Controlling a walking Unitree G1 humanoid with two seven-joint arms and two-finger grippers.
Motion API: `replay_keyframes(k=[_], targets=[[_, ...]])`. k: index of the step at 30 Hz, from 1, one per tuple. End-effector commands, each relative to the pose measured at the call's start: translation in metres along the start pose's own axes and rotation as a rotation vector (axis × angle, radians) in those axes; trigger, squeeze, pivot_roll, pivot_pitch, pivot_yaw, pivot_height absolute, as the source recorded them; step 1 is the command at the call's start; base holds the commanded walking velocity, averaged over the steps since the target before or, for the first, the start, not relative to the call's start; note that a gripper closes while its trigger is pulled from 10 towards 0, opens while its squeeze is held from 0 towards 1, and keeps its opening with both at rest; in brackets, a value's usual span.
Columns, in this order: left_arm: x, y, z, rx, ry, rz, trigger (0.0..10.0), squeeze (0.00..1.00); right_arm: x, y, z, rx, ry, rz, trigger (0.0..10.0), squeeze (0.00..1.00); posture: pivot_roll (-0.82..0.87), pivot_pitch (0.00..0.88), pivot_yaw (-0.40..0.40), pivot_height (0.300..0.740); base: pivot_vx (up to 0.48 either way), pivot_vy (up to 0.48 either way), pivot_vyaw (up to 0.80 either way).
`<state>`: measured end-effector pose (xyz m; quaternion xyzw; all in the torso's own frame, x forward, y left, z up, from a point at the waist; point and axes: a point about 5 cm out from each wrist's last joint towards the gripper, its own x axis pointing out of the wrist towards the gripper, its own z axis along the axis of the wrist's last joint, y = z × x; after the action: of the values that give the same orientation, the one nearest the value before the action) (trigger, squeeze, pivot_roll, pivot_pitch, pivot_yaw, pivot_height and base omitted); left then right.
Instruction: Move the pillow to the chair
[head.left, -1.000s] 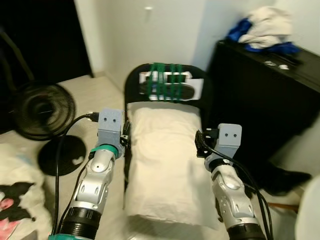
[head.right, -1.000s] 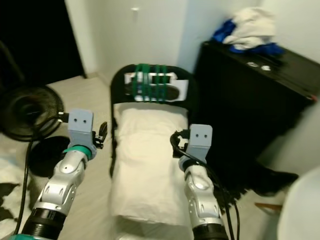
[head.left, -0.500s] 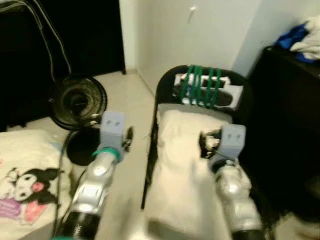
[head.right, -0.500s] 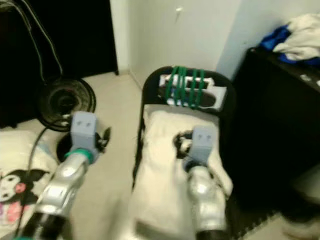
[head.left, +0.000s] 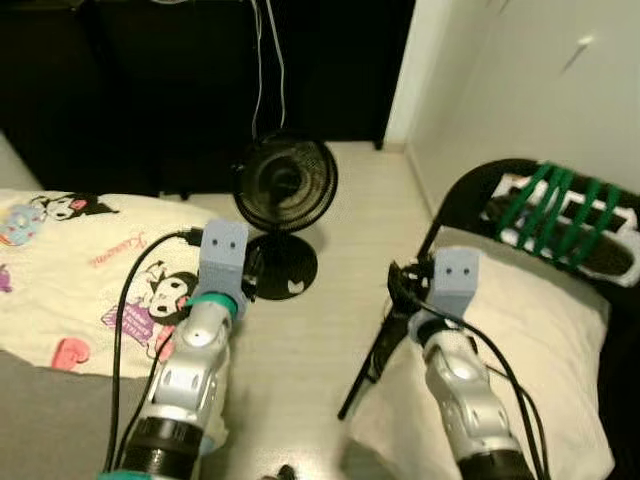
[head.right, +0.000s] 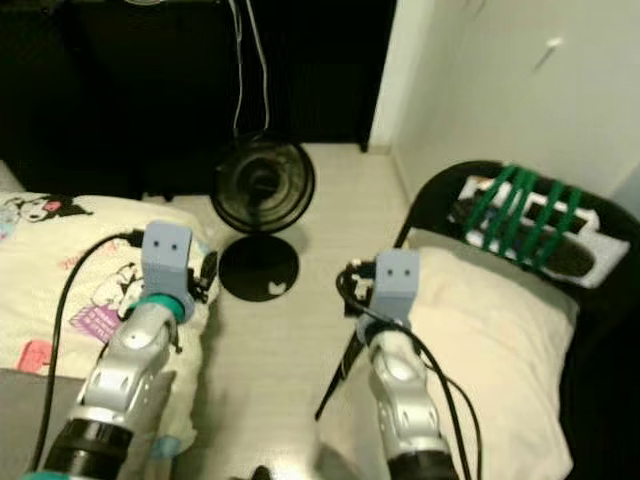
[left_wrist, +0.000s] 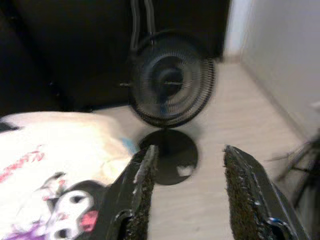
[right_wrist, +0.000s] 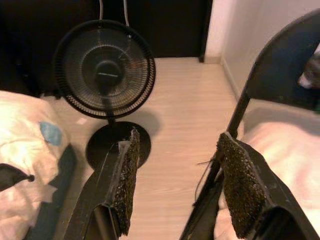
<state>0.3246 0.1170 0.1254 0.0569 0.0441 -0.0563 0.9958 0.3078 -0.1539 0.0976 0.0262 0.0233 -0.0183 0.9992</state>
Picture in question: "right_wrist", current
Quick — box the dark wooden wardrobe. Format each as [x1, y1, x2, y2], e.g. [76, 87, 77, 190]
[0, 0, 214, 98]

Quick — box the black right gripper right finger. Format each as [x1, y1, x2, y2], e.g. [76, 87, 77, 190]
[216, 131, 320, 240]

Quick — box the black pedestal fan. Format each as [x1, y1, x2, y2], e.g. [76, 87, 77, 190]
[53, 19, 157, 171]

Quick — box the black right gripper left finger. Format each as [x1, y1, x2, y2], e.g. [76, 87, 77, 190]
[63, 127, 141, 240]

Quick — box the white pillow with blue patch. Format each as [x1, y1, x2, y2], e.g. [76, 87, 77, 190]
[0, 89, 72, 240]

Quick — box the black folding chair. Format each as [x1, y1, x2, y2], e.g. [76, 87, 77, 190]
[178, 8, 320, 240]

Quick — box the grey white cloth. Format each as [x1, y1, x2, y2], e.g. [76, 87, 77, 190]
[297, 42, 320, 90]

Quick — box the dark blue bedding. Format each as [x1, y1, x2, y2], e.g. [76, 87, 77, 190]
[23, 144, 78, 240]

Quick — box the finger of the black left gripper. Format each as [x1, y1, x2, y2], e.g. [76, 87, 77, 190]
[0, 163, 36, 193]

